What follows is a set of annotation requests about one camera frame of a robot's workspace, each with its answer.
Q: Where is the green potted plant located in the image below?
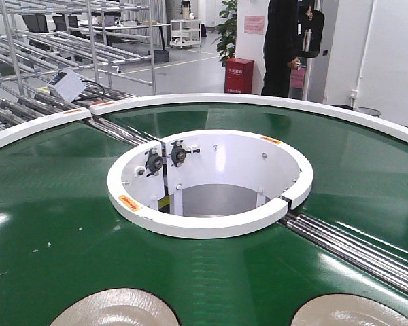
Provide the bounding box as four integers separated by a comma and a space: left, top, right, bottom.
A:
216, 0, 237, 67

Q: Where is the water dispenser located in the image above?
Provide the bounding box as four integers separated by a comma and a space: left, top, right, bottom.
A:
290, 1, 325, 99

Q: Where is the white outer rim guard right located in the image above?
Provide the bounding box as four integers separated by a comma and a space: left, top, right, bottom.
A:
90, 93, 408, 143

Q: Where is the person in black clothes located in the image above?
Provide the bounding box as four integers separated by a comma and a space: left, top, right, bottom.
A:
261, 0, 312, 98

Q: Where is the white inner ring guard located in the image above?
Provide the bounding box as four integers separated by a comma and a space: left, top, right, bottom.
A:
107, 130, 313, 239

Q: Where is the green round conveyor belt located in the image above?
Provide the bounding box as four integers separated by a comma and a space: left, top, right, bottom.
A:
0, 103, 408, 325

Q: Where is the red fire cabinet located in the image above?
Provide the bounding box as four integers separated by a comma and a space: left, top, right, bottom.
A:
224, 58, 254, 94

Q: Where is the steel rollers left gap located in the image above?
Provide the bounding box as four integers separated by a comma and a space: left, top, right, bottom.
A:
85, 116, 160, 147

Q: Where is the steel rollers right gap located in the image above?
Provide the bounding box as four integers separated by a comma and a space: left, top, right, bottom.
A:
279, 213, 408, 295

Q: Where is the black bearing block right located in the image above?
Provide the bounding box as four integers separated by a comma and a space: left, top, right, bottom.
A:
169, 140, 201, 167

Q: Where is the white utility cart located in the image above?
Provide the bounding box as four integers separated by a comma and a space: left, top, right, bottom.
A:
169, 19, 201, 49

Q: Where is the black bearing block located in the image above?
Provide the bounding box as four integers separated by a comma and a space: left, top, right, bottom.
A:
145, 148, 163, 177
169, 140, 201, 167

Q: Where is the white control box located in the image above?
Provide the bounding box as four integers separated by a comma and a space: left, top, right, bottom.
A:
47, 68, 86, 103

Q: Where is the steel rollers gap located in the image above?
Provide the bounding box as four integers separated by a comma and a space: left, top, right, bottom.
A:
279, 213, 408, 295
85, 116, 160, 147

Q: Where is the black bearing block left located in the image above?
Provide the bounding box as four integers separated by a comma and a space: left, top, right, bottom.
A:
145, 148, 163, 177

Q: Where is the pink notice on wall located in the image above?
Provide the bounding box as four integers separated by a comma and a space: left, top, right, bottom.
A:
243, 15, 265, 35

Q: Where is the metal roller rack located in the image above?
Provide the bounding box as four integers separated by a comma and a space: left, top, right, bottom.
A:
0, 1, 154, 132

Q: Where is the beige plate black rim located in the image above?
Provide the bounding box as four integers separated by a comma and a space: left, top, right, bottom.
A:
51, 288, 180, 325
290, 293, 408, 325

